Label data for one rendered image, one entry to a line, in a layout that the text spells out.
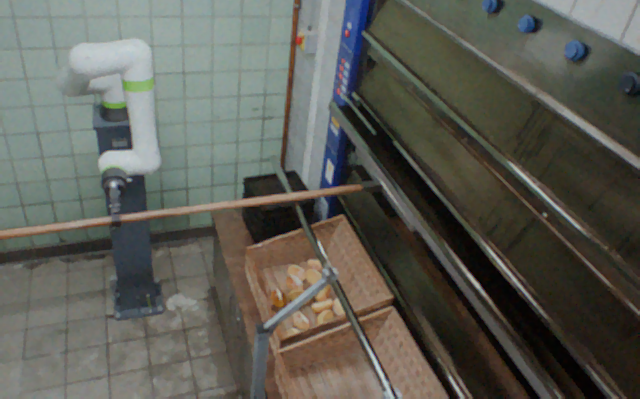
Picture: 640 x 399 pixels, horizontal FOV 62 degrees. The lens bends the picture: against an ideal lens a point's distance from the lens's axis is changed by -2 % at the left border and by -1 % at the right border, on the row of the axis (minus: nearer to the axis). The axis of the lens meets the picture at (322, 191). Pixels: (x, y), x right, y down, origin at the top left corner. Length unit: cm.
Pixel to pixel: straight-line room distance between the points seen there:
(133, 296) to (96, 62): 153
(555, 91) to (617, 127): 20
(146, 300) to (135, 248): 39
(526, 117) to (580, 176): 23
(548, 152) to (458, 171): 39
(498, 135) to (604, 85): 34
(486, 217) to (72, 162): 235
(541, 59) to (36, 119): 248
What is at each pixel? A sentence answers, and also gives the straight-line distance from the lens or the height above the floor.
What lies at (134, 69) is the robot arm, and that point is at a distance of 208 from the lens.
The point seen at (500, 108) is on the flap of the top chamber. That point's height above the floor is 181.
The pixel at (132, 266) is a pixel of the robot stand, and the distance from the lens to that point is 302.
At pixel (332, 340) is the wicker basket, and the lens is 219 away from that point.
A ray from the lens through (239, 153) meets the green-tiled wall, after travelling 336.
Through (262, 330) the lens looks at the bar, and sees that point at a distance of 190.
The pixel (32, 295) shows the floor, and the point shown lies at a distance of 350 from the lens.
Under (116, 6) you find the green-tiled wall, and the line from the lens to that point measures 291.
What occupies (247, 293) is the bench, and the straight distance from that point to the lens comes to 253.
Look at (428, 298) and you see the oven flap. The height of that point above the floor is 103.
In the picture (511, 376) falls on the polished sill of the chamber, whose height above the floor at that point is 117.
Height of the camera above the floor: 241
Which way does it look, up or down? 35 degrees down
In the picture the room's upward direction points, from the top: 8 degrees clockwise
